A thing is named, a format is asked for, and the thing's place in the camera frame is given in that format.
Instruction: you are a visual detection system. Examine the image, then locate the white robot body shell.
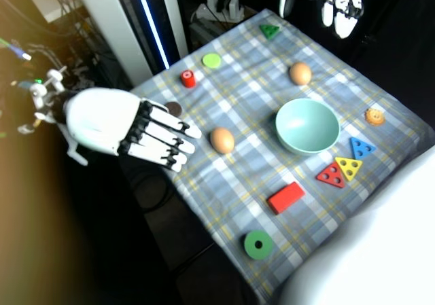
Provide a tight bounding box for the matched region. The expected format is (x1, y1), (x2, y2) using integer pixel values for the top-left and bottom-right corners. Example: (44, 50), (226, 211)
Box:
(278, 148), (435, 305)

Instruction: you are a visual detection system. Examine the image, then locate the blue triangle block with holes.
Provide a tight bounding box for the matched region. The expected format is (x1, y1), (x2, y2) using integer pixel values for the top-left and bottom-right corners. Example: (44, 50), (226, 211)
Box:
(349, 137), (377, 160)

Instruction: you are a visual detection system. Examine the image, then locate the green wooden ring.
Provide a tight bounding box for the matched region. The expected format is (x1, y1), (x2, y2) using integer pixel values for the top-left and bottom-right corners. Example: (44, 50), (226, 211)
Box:
(243, 230), (275, 261)

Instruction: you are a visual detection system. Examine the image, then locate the white power strip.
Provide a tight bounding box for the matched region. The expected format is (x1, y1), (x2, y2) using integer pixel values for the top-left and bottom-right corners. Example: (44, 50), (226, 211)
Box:
(194, 3), (246, 23)

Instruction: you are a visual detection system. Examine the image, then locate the dark brown round cookie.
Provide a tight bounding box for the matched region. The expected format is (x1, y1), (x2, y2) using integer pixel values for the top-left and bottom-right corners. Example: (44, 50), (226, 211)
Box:
(164, 101), (183, 118)

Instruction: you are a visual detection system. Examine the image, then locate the brown egg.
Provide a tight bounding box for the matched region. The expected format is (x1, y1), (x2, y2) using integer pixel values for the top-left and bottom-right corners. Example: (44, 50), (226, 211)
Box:
(288, 61), (313, 86)
(209, 127), (236, 155)

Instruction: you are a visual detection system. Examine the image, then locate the yellow triangle block with holes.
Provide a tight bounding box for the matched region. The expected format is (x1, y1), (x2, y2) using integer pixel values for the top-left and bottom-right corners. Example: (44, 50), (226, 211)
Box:
(334, 156), (364, 182)

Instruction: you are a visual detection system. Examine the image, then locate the lime green round cookie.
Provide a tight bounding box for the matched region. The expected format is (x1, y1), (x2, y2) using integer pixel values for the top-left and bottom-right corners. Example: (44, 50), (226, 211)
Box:
(201, 52), (222, 69)

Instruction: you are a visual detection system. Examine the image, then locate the mint green bowl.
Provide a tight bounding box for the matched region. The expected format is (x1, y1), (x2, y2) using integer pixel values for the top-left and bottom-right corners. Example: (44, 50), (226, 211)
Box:
(274, 97), (341, 156)

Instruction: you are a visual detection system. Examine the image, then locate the red triangle block with holes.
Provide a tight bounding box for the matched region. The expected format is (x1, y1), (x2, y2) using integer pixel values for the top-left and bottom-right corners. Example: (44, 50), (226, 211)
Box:
(315, 161), (347, 190)

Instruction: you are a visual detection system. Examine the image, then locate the white column with blue light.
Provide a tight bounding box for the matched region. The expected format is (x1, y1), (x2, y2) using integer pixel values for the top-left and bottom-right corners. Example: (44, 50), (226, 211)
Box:
(69, 0), (190, 86)

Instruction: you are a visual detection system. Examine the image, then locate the red cylinder with white logo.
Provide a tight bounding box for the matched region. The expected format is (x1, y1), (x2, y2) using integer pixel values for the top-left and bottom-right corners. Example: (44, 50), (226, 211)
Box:
(179, 69), (197, 89)

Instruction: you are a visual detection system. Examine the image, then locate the blue plaid tablecloth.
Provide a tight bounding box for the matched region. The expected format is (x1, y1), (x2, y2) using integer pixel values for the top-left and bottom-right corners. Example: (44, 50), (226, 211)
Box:
(130, 8), (435, 305)

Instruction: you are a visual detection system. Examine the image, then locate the tan flower biscuit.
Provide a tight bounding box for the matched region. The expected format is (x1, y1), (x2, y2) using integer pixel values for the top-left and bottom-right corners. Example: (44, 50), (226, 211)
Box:
(364, 108), (386, 126)

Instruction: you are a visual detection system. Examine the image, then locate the red rectangular block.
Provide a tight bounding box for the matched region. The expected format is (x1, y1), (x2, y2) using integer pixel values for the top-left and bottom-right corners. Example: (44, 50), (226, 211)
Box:
(266, 181), (306, 215)

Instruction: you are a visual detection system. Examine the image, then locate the blue cable with white plug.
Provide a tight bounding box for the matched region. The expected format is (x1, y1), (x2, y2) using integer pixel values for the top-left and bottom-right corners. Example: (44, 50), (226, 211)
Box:
(0, 38), (33, 61)

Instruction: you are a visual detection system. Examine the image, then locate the green triangle block with holes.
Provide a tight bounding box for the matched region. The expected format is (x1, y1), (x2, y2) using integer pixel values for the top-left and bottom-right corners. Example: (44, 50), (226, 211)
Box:
(258, 23), (281, 41)

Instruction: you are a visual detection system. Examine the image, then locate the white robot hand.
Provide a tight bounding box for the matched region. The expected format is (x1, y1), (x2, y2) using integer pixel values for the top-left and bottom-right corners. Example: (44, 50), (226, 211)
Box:
(278, 0), (365, 40)
(63, 86), (204, 174)

